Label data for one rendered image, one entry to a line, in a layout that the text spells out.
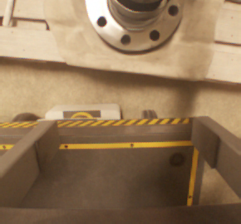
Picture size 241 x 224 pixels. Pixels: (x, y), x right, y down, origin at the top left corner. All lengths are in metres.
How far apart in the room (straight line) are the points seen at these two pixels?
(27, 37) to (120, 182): 0.50
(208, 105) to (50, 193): 0.67
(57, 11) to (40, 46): 0.12
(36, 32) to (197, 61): 0.50
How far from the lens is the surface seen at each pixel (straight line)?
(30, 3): 0.63
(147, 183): 0.50
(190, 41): 0.59
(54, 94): 0.76
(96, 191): 0.52
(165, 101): 0.75
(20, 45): 0.63
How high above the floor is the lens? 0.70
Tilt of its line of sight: 74 degrees down
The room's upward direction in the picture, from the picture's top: 180 degrees clockwise
